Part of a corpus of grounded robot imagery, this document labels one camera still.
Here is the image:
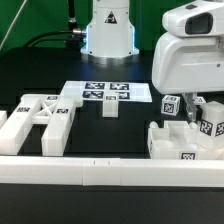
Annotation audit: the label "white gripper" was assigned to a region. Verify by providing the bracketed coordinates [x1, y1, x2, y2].
[152, 0, 224, 122]

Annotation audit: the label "white chair seat part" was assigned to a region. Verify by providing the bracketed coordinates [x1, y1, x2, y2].
[147, 120, 207, 160]

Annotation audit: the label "white tagged cube right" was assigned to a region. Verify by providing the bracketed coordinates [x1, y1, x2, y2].
[194, 96, 206, 105]

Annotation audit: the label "white tagged cube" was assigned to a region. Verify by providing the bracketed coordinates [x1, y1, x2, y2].
[194, 96, 206, 105]
[161, 95, 180, 116]

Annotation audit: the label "white tagged cube left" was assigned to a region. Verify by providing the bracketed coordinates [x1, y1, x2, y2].
[161, 95, 180, 116]

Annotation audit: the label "white marker base sheet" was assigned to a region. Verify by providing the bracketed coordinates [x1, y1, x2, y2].
[60, 81, 152, 103]

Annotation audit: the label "black vertical pole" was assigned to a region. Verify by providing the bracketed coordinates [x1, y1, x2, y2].
[67, 0, 76, 23]

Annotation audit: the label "white left fence bar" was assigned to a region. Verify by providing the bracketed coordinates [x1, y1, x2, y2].
[0, 110, 7, 129]

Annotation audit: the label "white fence bar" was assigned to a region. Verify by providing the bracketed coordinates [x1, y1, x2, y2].
[0, 156, 224, 187]
[0, 110, 7, 129]

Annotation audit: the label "white front fence bar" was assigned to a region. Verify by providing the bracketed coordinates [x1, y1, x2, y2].
[0, 156, 224, 187]

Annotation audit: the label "black cables at base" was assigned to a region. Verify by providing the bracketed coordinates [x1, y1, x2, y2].
[22, 28, 88, 48]

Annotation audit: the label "white chair back frame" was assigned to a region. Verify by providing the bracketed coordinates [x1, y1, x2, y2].
[0, 94, 83, 156]

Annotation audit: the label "thin white cord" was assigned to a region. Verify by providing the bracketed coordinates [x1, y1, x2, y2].
[0, 0, 29, 52]

